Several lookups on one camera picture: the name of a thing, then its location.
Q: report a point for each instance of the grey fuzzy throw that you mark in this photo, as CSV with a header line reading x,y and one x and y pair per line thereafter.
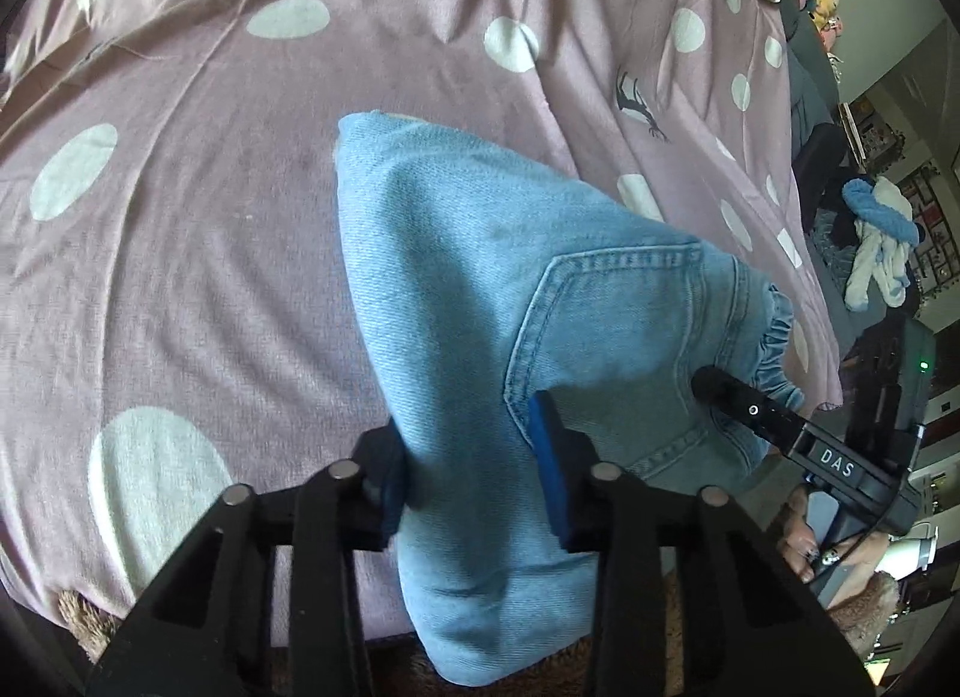
x,y
825,235

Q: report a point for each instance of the light blue denim pants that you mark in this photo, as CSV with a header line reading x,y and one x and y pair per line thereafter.
x,y
465,277

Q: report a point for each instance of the pink polka dot blanket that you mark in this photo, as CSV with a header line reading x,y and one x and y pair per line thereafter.
x,y
187,254

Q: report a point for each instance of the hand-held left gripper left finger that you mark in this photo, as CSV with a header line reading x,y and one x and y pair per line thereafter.
x,y
386,494

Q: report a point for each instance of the white garment with blue patches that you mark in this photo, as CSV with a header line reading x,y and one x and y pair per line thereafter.
x,y
866,269

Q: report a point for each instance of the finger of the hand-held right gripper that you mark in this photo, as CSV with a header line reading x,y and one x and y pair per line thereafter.
x,y
750,410

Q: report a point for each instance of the person's right hand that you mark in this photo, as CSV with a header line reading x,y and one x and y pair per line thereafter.
x,y
795,539

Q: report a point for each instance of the blue fluffy towel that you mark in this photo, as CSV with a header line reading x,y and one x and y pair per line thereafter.
x,y
881,213

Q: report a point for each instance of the white plastic device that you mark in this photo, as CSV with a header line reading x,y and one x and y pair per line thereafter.
x,y
911,551

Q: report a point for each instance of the black cushion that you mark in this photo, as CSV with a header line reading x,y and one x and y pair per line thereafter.
x,y
821,164

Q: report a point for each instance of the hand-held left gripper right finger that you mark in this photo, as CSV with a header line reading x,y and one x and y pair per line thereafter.
x,y
547,464

